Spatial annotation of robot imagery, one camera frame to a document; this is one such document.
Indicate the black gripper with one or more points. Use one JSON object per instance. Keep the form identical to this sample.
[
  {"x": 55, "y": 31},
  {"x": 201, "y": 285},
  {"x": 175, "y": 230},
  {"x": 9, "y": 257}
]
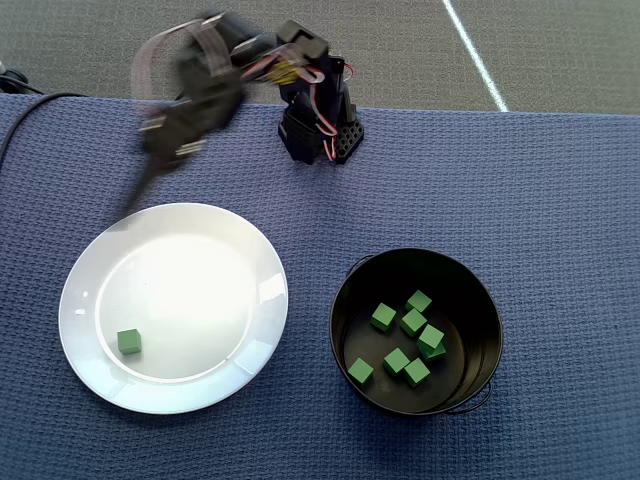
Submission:
[{"x": 167, "y": 142}]

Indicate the small green cube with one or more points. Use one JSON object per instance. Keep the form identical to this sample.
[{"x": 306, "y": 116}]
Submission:
[
  {"x": 383, "y": 317},
  {"x": 418, "y": 301},
  {"x": 417, "y": 371},
  {"x": 436, "y": 354},
  {"x": 413, "y": 322},
  {"x": 430, "y": 337},
  {"x": 396, "y": 361},
  {"x": 129, "y": 341},
  {"x": 360, "y": 371}
]

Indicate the black metal bucket container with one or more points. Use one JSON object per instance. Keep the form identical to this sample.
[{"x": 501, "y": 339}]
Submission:
[{"x": 465, "y": 310}]

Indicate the white round plate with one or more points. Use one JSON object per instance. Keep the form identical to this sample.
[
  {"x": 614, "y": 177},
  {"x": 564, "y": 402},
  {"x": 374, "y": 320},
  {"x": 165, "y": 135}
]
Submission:
[{"x": 200, "y": 300}]

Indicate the blue woven table mat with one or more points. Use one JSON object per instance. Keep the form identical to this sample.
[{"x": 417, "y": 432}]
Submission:
[{"x": 500, "y": 200}]

